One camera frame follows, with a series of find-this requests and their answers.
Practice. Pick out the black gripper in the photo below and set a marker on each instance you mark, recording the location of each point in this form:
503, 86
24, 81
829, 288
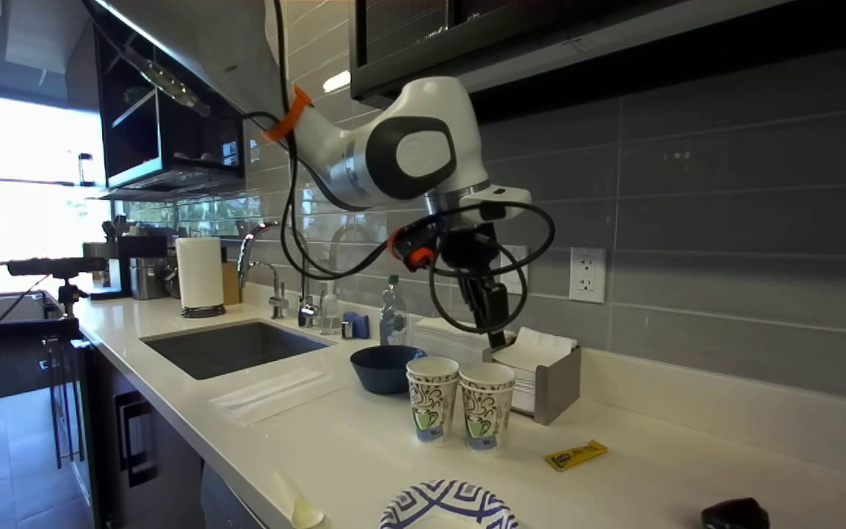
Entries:
467, 250

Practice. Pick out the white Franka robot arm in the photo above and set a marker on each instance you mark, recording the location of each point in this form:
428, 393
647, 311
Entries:
403, 156

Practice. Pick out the clear bottle green cap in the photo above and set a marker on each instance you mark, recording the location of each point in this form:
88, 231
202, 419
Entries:
392, 318

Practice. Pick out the dark blue bowl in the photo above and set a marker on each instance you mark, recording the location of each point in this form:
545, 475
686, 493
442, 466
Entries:
381, 371

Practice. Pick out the blue sponge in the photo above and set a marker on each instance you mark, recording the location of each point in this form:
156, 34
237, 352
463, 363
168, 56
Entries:
356, 325

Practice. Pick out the small clear bottle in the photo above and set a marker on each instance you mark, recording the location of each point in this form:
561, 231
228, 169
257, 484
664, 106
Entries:
331, 312

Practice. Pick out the yellow packet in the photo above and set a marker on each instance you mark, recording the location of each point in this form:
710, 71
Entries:
576, 457

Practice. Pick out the blue patterned paper plate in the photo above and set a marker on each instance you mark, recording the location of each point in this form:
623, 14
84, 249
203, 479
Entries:
447, 503

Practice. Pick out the chrome sink faucet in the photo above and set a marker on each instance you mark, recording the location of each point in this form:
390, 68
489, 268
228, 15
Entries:
278, 296

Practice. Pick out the brown wooden block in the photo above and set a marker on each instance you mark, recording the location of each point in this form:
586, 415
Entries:
234, 283

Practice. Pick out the dark sink basin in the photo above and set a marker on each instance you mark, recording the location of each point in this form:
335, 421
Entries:
234, 349

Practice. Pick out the dark upper cabinet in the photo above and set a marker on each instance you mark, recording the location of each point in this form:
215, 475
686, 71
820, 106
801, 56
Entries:
589, 40

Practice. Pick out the white paper towel roll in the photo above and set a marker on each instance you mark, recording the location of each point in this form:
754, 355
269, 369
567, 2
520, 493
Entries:
202, 275

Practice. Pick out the small black round object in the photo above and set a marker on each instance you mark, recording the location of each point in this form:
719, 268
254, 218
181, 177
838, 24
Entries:
736, 516

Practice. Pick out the silver coffee machine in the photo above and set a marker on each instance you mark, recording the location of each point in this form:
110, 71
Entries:
146, 261

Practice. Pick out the dark open shelf cabinet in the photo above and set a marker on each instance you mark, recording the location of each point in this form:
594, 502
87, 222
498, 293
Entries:
177, 137

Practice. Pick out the dark lower cabinet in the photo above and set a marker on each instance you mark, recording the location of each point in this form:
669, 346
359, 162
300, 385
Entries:
140, 441

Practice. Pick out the black cart table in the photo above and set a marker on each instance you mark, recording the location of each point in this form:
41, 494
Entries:
2, 343

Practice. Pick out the bright window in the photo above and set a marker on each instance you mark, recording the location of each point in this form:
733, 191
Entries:
14, 194

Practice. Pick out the white wall outlet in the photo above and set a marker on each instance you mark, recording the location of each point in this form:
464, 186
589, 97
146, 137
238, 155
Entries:
589, 275

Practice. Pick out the black camera on tripod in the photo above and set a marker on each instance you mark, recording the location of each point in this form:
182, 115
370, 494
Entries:
44, 266

